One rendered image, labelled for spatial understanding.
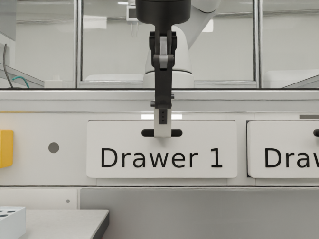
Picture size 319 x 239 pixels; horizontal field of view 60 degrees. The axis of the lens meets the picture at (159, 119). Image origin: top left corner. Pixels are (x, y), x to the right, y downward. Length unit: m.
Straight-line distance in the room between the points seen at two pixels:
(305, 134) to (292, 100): 0.07
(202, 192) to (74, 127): 0.29
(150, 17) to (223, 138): 0.28
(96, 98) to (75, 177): 0.16
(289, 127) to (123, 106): 0.33
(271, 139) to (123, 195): 0.31
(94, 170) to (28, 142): 0.15
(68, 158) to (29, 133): 0.09
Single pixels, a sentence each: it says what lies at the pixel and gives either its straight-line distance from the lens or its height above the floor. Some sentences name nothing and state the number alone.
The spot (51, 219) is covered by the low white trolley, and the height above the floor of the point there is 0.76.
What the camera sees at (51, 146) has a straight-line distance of 0.59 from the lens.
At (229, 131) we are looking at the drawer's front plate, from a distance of 0.55.
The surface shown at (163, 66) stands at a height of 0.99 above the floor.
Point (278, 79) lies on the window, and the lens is 0.63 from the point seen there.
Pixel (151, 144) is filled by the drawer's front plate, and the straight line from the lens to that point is 0.53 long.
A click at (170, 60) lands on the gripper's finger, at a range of 0.36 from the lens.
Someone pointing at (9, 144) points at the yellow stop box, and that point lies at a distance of 0.61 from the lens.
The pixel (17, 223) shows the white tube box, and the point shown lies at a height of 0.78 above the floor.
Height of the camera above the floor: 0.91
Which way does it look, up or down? 2 degrees up
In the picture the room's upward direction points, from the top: straight up
